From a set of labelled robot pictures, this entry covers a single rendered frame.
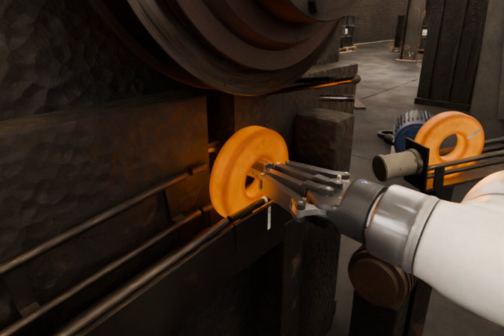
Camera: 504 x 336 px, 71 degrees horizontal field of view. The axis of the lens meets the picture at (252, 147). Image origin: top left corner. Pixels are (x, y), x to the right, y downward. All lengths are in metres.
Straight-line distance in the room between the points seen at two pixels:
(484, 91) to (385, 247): 2.84
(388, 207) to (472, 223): 0.08
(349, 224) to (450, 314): 1.13
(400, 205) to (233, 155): 0.22
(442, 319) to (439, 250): 1.12
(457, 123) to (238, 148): 0.55
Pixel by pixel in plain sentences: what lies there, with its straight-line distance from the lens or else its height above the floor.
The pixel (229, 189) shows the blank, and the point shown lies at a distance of 0.51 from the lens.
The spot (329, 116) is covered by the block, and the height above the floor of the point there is 0.80.
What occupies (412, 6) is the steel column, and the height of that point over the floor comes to 1.21.
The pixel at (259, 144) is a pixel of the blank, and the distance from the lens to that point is 0.53.
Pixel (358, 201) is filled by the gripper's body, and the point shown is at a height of 0.78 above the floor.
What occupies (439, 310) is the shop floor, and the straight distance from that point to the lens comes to 1.55.
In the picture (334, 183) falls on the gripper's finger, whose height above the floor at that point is 0.77.
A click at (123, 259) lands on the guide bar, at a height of 0.69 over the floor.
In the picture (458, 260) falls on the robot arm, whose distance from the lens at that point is 0.40.
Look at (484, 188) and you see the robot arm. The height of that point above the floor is 0.78.
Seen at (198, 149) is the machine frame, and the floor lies 0.79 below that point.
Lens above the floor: 0.98
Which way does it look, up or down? 20 degrees down
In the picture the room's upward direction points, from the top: straight up
